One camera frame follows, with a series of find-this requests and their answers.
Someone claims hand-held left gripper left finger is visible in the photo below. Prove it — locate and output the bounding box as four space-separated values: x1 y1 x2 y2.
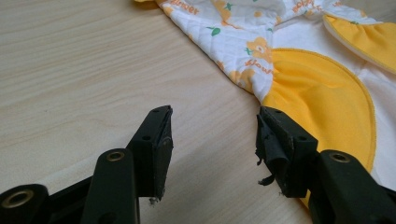
79 105 174 224

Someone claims white and yellow flower-print baby garment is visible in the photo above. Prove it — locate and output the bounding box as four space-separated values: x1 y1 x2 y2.
134 0 396 209

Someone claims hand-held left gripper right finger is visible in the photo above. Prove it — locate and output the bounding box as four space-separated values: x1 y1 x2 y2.
255 105 396 224

